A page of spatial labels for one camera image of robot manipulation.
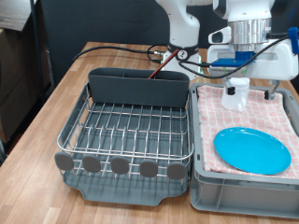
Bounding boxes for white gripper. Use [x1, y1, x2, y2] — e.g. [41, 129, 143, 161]
[206, 39, 299, 101]

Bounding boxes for blue round plate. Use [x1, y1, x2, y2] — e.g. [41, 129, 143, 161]
[213, 126, 292, 175]

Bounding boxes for red-handled utensil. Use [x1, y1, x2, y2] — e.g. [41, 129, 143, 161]
[148, 49, 180, 79]

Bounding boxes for white mug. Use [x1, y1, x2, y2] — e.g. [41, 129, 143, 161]
[221, 77, 250, 112]

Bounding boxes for pink checked cloth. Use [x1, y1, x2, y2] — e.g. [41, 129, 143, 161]
[196, 84, 299, 180]

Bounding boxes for grey plastic crate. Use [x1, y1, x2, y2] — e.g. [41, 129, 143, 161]
[189, 82, 299, 219]

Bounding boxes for dark grey utensil holder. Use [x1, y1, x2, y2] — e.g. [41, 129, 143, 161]
[88, 67, 191, 109]

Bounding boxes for dark grey partition panel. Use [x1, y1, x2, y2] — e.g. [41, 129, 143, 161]
[40, 0, 299, 88]

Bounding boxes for grey plastic drain tray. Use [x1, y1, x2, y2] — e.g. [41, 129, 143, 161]
[62, 83, 191, 207]

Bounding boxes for brown cardboard box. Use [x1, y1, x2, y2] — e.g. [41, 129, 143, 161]
[0, 66, 50, 145]
[0, 27, 34, 102]

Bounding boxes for dark wooden board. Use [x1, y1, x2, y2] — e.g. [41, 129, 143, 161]
[0, 0, 36, 32]

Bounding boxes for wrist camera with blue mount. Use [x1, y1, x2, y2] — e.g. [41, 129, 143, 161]
[208, 27, 299, 77]

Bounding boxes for black camera cable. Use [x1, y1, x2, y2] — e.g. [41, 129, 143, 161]
[178, 31, 293, 79]

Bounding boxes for black power cable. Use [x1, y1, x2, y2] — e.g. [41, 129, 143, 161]
[72, 43, 169, 64]

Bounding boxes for steel wire dish rack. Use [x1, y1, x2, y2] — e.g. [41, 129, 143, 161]
[54, 82, 194, 182]

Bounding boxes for black metal frame pole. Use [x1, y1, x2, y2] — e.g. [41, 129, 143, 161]
[29, 0, 47, 105]

